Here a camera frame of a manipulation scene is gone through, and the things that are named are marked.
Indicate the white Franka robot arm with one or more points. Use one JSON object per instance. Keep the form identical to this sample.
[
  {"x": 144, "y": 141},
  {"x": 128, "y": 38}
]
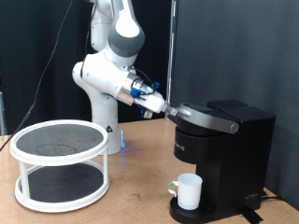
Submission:
[{"x": 106, "y": 77}]

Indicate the white two-tier turntable stand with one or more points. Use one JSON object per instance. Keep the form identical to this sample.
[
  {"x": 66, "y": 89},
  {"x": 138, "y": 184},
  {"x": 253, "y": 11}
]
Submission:
[{"x": 62, "y": 146}]

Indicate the white mug with green tape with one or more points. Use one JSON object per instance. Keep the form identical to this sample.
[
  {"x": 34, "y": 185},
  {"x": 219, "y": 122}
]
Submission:
[{"x": 188, "y": 191}]

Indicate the grey metal post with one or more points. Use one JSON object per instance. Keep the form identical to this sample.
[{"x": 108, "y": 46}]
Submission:
[{"x": 1, "y": 118}]

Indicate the black Keurig coffee machine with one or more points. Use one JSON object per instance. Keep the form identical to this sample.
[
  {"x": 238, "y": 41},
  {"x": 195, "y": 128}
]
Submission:
[{"x": 230, "y": 155}]

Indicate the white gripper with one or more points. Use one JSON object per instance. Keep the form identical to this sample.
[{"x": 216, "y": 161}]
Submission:
[{"x": 152, "y": 101}]

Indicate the black curtain backdrop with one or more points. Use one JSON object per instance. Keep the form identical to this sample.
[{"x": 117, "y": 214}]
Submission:
[{"x": 31, "y": 62}]

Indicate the black tape strip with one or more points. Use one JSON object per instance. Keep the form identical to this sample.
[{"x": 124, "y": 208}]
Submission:
[{"x": 250, "y": 215}]

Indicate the grey fabric backdrop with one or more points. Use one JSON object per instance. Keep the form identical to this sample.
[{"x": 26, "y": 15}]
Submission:
[{"x": 264, "y": 46}]

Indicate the wrist camera on blue mount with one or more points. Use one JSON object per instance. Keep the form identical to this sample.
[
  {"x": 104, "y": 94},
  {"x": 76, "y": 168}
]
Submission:
[{"x": 146, "y": 113}]

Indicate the silver vertical pole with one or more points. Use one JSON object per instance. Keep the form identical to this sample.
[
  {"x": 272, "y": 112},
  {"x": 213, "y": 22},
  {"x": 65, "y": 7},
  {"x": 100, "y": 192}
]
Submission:
[{"x": 170, "y": 56}]

